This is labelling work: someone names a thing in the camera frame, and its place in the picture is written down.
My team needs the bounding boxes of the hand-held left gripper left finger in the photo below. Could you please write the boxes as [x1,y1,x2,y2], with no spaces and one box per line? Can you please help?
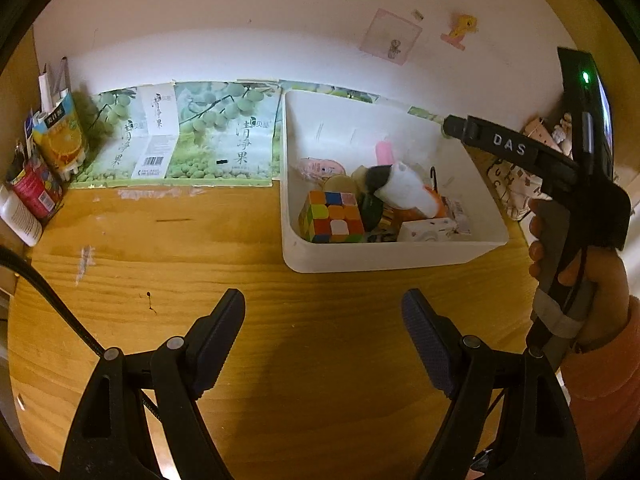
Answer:
[60,287,247,480]

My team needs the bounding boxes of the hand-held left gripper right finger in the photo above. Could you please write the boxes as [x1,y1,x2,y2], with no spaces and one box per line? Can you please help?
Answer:
[401,287,587,480]

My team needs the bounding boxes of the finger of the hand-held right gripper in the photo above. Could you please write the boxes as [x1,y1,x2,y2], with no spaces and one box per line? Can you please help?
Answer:
[441,114,581,196]

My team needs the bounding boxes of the white labelled packet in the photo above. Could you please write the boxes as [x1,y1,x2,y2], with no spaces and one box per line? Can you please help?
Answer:
[442,196,473,236]

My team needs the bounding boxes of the orange round zip case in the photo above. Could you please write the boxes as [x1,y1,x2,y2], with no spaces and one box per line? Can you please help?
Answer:
[382,166,447,228]

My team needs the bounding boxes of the white plastic bin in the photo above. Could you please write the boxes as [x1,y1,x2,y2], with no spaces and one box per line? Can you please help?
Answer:
[279,89,511,274]

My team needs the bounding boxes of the white fan-shaped plastic piece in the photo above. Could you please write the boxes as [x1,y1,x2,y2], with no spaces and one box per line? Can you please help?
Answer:
[374,160,437,217]

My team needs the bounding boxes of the green bottle with gold cap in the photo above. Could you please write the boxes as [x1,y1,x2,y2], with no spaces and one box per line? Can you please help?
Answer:
[359,192,387,232]

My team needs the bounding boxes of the beige soap bar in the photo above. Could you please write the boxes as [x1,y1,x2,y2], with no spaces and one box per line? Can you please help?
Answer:
[350,165,373,192]
[324,174,360,194]

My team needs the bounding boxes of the colourful puzzle cube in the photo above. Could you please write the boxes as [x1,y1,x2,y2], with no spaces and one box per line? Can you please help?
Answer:
[298,190,366,244]

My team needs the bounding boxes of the pink round tape case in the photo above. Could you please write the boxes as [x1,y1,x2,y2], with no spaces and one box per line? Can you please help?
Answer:
[299,156,347,182]

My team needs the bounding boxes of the person's right forearm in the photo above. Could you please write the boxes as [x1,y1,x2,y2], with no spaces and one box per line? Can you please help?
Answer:
[559,295,640,480]

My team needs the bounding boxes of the person's right hand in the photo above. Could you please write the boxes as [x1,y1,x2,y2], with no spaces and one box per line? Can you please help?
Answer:
[527,199,630,356]

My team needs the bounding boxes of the beige printed pouch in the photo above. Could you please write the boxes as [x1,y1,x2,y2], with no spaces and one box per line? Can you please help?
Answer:
[484,117,556,221]

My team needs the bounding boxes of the green printed cardboard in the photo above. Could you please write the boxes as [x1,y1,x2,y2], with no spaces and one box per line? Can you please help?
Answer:
[66,79,446,191]

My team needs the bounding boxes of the white plastic bottle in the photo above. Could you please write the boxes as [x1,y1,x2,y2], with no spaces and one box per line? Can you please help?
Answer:
[0,182,45,247]

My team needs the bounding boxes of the red snack packet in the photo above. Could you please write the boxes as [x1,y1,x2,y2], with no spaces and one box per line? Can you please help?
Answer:
[5,152,66,221]

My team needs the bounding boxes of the orange juice carton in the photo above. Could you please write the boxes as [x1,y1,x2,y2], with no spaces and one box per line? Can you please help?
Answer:
[34,89,91,183]

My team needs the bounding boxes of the blue white drink carton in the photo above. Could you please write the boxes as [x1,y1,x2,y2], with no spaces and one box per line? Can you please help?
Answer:
[24,112,48,153]

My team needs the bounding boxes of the white straw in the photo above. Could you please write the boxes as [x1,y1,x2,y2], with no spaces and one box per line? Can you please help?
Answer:
[38,62,55,113]

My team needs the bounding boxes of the yellow pony wall sticker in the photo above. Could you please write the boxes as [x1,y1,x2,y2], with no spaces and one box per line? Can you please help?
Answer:
[440,12,480,52]

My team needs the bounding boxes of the pink wall paper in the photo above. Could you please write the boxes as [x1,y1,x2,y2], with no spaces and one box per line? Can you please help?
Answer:
[359,7,423,67]

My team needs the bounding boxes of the black braided cable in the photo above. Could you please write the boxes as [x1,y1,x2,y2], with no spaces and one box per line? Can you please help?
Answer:
[0,246,163,428]

